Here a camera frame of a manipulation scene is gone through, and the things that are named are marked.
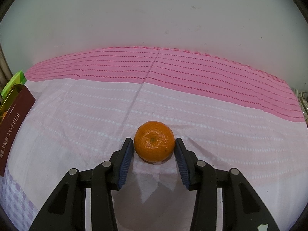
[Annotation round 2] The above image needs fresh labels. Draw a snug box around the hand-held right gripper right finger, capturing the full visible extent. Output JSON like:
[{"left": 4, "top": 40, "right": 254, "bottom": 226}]
[{"left": 175, "top": 144, "right": 281, "bottom": 231}]

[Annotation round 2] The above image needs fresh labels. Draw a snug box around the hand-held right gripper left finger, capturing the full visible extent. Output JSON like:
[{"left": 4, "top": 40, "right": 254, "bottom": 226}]
[{"left": 29, "top": 144, "right": 134, "bottom": 231}]

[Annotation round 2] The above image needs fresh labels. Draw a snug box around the textured mandarin orange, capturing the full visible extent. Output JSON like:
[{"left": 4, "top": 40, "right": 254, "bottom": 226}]
[{"left": 134, "top": 121, "right": 176, "bottom": 162}]

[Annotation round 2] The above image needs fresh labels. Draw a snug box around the maroon tin box gold inside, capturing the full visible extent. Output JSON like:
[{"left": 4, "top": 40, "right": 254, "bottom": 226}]
[{"left": 0, "top": 84, "right": 36, "bottom": 177}]

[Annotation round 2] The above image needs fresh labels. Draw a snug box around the pink and purple checked tablecloth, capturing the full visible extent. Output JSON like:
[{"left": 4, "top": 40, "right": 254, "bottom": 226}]
[{"left": 0, "top": 46, "right": 307, "bottom": 231}]

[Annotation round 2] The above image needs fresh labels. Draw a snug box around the clutter of small things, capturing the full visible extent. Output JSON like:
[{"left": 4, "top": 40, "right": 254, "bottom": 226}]
[{"left": 292, "top": 88, "right": 308, "bottom": 123}]

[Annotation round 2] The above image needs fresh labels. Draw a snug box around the green tissue packet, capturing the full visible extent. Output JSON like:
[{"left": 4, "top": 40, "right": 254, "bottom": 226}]
[{"left": 0, "top": 70, "right": 27, "bottom": 99}]

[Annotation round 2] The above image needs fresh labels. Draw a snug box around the brown rattan furniture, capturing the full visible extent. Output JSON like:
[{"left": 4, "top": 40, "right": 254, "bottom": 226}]
[{"left": 0, "top": 48, "right": 12, "bottom": 94}]

